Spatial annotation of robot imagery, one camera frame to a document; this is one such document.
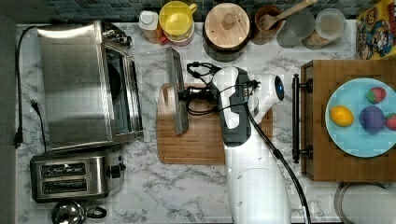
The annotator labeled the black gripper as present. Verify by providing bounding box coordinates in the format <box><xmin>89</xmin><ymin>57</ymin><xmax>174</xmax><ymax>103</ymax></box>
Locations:
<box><xmin>178</xmin><ymin>86</ymin><xmax>216</xmax><ymax>102</ymax></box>

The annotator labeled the glass oven door with handle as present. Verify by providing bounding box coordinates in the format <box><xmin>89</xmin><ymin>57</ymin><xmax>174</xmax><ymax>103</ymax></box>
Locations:
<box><xmin>134</xmin><ymin>47</ymin><xmax>189</xmax><ymax>134</ymax></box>

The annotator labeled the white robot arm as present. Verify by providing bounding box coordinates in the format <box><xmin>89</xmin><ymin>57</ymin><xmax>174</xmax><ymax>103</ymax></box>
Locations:
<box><xmin>176</xmin><ymin>66</ymin><xmax>290</xmax><ymax>224</ymax></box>

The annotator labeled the stainless steel toaster oven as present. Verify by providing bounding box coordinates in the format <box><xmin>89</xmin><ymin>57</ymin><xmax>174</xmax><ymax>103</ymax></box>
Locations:
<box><xmin>37</xmin><ymin>21</ymin><xmax>143</xmax><ymax>150</ymax></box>

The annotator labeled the bamboo cutting board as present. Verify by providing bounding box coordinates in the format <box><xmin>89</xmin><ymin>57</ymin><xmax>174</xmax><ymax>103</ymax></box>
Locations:
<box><xmin>156</xmin><ymin>82</ymin><xmax>275</xmax><ymax>165</ymax></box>

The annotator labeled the wooden lid canister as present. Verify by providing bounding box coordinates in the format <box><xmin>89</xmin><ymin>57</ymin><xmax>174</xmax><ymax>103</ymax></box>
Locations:
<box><xmin>203</xmin><ymin>3</ymin><xmax>250</xmax><ymax>63</ymax></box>

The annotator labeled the brown utensil holder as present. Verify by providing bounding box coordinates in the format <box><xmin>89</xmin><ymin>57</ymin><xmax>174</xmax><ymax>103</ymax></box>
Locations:
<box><xmin>251</xmin><ymin>5</ymin><xmax>282</xmax><ymax>45</ymax></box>

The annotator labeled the yellow cup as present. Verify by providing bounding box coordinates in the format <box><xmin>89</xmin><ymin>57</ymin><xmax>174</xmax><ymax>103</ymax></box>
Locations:
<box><xmin>159</xmin><ymin>1</ymin><xmax>197</xmax><ymax>41</ymax></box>

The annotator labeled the wooden spatula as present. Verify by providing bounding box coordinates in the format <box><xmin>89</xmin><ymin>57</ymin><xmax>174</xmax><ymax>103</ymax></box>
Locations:
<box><xmin>258</xmin><ymin>0</ymin><xmax>318</xmax><ymax>30</ymax></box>

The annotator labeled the white capped bottle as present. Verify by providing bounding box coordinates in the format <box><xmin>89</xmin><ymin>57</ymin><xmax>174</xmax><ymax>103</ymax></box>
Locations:
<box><xmin>138</xmin><ymin>10</ymin><xmax>161</xmax><ymax>44</ymax></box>

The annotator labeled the clear glass jar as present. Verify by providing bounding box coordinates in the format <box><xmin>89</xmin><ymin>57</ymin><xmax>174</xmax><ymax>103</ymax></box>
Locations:
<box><xmin>276</xmin><ymin>11</ymin><xmax>315</xmax><ymax>48</ymax></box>

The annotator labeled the clear jar with cereal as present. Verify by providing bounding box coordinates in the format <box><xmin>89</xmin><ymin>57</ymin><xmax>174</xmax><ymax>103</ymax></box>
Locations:
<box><xmin>302</xmin><ymin>7</ymin><xmax>347</xmax><ymax>50</ymax></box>

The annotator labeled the yellow lemon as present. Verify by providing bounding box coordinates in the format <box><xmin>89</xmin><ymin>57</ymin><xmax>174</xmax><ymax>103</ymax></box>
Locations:
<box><xmin>330</xmin><ymin>105</ymin><xmax>354</xmax><ymax>127</ymax></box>

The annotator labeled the wooden drawer box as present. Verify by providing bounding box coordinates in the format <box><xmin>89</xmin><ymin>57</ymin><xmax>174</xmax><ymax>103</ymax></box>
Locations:
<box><xmin>301</xmin><ymin>60</ymin><xmax>396</xmax><ymax>182</ymax></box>

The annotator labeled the stainless steel slot toaster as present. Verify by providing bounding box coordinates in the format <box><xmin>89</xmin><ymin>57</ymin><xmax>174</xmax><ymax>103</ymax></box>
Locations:
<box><xmin>30</xmin><ymin>145</ymin><xmax>126</xmax><ymax>203</ymax></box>

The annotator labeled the light blue plate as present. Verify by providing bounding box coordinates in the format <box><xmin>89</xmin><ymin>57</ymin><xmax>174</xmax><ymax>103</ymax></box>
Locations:
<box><xmin>324</xmin><ymin>78</ymin><xmax>395</xmax><ymax>158</ymax></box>

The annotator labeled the purple plum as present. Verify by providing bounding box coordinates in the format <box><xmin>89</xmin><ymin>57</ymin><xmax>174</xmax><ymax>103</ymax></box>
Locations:
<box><xmin>359</xmin><ymin>105</ymin><xmax>385</xmax><ymax>134</ymax></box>

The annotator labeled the colourful cereal box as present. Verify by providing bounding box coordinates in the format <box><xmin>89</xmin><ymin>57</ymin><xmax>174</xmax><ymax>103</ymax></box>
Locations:
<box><xmin>356</xmin><ymin>0</ymin><xmax>396</xmax><ymax>60</ymax></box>

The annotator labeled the red strawberry right edge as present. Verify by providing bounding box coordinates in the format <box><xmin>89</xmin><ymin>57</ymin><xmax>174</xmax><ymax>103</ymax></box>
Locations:
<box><xmin>385</xmin><ymin>113</ymin><xmax>396</xmax><ymax>131</ymax></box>

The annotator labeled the shiny steel kettle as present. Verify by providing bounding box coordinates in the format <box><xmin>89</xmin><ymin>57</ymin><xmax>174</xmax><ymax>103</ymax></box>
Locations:
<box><xmin>51</xmin><ymin>201</ymin><xmax>107</xmax><ymax>224</ymax></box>

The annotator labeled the black drawer handle bar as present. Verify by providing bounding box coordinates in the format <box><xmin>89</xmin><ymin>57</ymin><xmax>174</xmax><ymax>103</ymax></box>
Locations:
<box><xmin>292</xmin><ymin>74</ymin><xmax>313</xmax><ymax>163</ymax></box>

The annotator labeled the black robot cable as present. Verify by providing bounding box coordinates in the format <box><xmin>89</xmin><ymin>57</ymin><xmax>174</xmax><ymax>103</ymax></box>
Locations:
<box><xmin>186</xmin><ymin>61</ymin><xmax>312</xmax><ymax>224</ymax></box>

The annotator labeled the black power cord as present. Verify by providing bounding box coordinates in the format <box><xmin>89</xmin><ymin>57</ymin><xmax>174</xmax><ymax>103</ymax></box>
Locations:
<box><xmin>12</xmin><ymin>25</ymin><xmax>48</xmax><ymax>153</ymax></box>

